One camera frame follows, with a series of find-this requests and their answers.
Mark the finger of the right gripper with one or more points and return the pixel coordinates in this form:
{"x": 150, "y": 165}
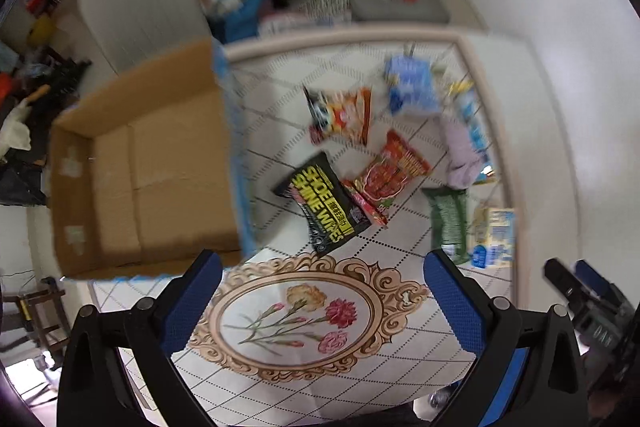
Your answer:
{"x": 593, "y": 280}

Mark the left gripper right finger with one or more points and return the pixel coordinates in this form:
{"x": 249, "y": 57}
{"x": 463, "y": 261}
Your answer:
{"x": 527, "y": 369}

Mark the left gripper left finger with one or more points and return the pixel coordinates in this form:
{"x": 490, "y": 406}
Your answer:
{"x": 94, "y": 387}

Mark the yellow blue tissue pack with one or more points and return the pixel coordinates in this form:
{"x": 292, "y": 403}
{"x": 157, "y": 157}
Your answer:
{"x": 493, "y": 237}

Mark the light blue tube pack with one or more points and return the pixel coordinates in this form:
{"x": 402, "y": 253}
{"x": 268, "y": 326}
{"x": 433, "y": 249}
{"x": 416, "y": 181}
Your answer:
{"x": 466, "y": 104}

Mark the green wipes pack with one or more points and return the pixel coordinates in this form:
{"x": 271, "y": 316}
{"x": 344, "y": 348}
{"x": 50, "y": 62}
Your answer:
{"x": 448, "y": 220}

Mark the lilac cloth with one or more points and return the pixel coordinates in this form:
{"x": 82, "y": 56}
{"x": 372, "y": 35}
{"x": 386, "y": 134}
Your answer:
{"x": 465, "y": 163}

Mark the red snack bag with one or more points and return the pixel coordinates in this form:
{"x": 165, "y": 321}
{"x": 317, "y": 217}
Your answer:
{"x": 378, "y": 185}

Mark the black shoe shine wipes pack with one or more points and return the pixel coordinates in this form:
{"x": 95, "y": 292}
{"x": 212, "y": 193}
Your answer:
{"x": 332, "y": 215}

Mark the blue white wipes bag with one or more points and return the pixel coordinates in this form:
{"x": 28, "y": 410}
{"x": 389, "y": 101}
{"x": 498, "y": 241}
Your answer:
{"x": 410, "y": 87}

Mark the orange cartoon snack bag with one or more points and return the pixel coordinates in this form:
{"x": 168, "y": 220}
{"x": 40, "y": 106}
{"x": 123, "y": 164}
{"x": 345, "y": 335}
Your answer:
{"x": 345, "y": 113}

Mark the wooden stool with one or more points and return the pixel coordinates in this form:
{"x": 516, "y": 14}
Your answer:
{"x": 36, "y": 323}

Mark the cardboard box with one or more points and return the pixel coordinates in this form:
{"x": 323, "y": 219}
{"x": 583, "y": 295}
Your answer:
{"x": 149, "y": 171}

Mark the white goose plush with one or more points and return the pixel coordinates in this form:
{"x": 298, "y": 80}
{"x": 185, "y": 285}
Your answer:
{"x": 14, "y": 134}

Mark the black tripod pile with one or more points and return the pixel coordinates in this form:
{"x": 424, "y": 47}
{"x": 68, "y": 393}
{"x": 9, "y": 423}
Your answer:
{"x": 52, "y": 81}

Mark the red plastic bag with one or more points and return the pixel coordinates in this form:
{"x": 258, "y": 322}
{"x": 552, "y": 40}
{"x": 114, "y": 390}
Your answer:
{"x": 6, "y": 86}

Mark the yellow bin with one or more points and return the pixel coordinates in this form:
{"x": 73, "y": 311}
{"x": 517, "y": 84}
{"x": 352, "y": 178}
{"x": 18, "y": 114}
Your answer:
{"x": 41, "y": 32}

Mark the grey chair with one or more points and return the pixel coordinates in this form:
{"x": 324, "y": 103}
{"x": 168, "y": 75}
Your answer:
{"x": 129, "y": 32}

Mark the pink floral bedding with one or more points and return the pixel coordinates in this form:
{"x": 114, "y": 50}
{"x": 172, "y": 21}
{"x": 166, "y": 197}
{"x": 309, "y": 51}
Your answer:
{"x": 281, "y": 23}

